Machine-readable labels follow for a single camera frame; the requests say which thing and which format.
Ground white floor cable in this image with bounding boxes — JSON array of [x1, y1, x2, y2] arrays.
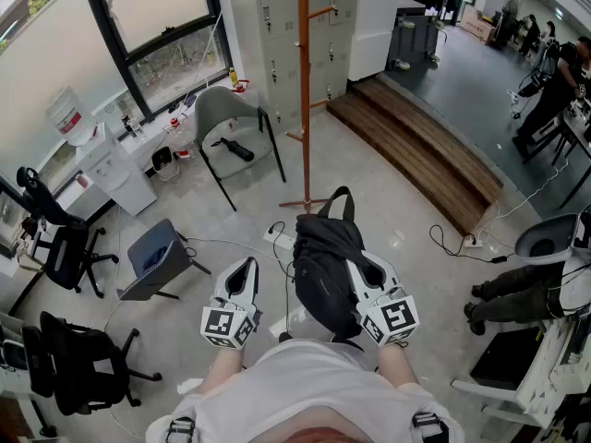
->
[[474, 153, 574, 245]]

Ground black framed window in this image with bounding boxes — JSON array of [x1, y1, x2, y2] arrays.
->
[[78, 0, 235, 126]]

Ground orange wooden coat rack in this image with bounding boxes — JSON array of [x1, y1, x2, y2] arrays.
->
[[279, 0, 342, 210]]

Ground white water dispenser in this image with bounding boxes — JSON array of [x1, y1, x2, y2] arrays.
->
[[75, 121, 159, 218]]

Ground clear water jug red label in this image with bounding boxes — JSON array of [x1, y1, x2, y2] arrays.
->
[[44, 85, 99, 148]]

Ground person's left forearm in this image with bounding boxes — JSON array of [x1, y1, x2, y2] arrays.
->
[[199, 344, 253, 395]]

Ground black backpack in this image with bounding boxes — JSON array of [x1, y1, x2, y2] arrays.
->
[[292, 186, 393, 341]]

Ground brown wooden steps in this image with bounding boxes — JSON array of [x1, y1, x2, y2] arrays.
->
[[325, 77, 505, 237]]

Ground grey shell chair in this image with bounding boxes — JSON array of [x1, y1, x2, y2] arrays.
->
[[513, 213, 581, 266], [193, 85, 288, 213]]

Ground person's white shirt torso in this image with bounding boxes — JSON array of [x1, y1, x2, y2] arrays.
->
[[145, 337, 465, 443]]

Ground black harness strap buckle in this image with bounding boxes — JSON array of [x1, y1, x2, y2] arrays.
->
[[164, 414, 196, 443], [412, 410, 452, 443]]

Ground grey metal locker cabinet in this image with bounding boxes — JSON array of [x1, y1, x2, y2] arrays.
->
[[227, 0, 360, 136]]

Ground black floor cable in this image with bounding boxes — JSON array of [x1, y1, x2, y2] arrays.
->
[[428, 223, 514, 265]]

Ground white block cabinet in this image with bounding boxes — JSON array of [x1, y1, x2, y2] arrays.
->
[[347, 0, 401, 83]]

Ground white table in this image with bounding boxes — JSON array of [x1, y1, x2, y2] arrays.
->
[[451, 310, 591, 429]]

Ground person's right forearm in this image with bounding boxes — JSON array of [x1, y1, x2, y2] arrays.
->
[[376, 341, 422, 388]]

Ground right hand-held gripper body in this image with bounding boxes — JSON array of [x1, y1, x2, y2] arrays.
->
[[356, 285, 421, 349]]

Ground cardboard box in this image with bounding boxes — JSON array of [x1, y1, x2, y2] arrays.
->
[[460, 6, 498, 46]]

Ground grey wheeled cart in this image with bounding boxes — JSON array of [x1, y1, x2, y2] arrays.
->
[[384, 0, 450, 71]]

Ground blue grey chair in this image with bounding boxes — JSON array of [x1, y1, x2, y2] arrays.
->
[[115, 218, 213, 302]]

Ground black folded umbrella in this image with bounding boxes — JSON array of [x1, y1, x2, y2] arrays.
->
[[211, 137, 256, 163]]

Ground black office chair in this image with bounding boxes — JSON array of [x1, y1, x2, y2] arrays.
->
[[21, 310, 163, 417], [15, 165, 121, 300]]

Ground small white trash bin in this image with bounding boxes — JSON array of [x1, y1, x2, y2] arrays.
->
[[151, 145, 182, 182]]

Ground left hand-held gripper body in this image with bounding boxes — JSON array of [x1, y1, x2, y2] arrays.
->
[[199, 294, 263, 351]]

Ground black laptop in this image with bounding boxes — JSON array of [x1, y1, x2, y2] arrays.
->
[[469, 325, 544, 392]]

